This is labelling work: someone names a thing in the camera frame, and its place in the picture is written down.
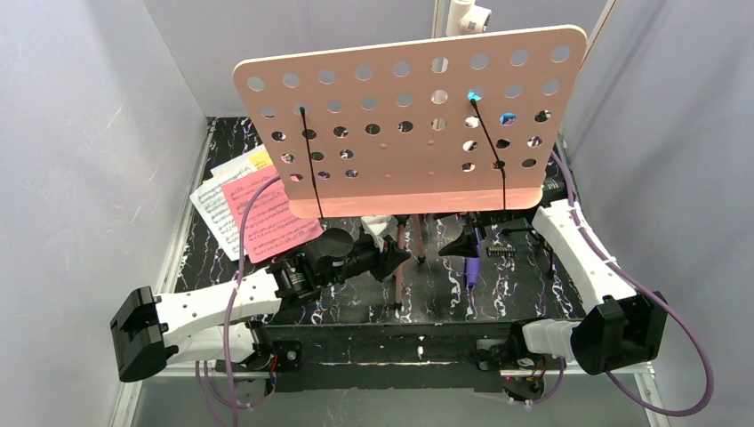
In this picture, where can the small black comb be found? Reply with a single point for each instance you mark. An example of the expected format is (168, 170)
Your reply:
(501, 252)

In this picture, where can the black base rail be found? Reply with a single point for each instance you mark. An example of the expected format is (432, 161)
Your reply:
(381, 355)

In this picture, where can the white sheet music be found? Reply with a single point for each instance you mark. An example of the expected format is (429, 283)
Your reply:
(212, 206)

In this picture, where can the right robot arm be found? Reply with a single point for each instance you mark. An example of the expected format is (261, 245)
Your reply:
(589, 277)

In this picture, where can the purple microphone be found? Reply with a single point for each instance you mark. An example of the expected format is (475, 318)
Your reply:
(472, 264)

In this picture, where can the yellow sheet music page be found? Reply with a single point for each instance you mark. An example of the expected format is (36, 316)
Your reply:
(260, 160)

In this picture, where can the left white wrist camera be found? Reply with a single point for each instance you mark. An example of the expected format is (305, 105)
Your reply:
(379, 227)

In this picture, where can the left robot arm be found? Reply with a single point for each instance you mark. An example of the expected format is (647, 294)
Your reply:
(235, 300)

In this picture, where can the pink music stand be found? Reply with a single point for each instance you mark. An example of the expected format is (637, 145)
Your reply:
(443, 125)

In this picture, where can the sheet music pages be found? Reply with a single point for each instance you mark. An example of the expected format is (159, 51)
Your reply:
(236, 163)

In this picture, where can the pink sheet music page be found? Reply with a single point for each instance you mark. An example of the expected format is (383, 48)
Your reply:
(271, 228)

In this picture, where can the white pvc pipe frame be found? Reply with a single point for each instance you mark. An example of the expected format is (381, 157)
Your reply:
(461, 18)

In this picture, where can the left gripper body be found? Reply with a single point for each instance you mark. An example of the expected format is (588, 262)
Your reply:
(383, 259)

